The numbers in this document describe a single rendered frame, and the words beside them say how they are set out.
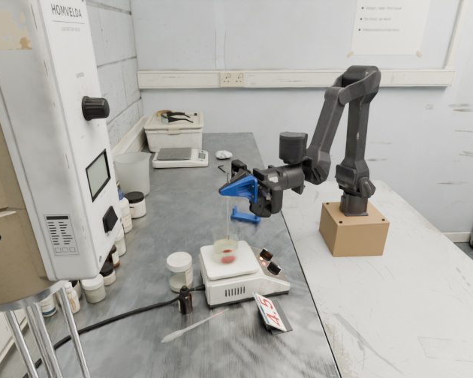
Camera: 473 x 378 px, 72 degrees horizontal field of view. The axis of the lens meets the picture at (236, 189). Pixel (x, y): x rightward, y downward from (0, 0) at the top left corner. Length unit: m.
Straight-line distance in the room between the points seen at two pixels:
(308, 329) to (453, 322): 0.32
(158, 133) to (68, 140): 1.54
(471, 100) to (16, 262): 2.58
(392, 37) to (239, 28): 0.90
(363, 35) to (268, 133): 0.78
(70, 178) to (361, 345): 0.66
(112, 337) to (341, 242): 0.61
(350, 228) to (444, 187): 1.90
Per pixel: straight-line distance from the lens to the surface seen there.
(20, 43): 0.22
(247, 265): 0.77
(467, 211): 3.01
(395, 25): 2.30
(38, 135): 0.23
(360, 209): 0.98
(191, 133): 1.75
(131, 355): 0.74
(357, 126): 0.88
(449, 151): 2.69
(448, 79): 2.46
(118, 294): 0.88
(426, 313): 0.89
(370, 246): 1.00
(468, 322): 0.92
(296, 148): 0.74
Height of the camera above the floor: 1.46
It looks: 25 degrees down
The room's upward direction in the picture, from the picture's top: straight up
